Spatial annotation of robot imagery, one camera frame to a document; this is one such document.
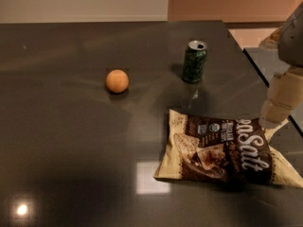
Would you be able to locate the brown chip bag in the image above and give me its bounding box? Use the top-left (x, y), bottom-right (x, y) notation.
top-left (154, 110), bottom-right (303, 188)

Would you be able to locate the green soda can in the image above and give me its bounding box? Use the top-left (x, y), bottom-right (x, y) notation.
top-left (182, 40), bottom-right (207, 83)

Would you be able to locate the orange fruit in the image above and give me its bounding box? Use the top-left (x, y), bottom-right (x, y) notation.
top-left (105, 69), bottom-right (129, 94)

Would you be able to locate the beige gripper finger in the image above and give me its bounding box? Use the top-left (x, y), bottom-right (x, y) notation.
top-left (259, 66), bottom-right (303, 129)

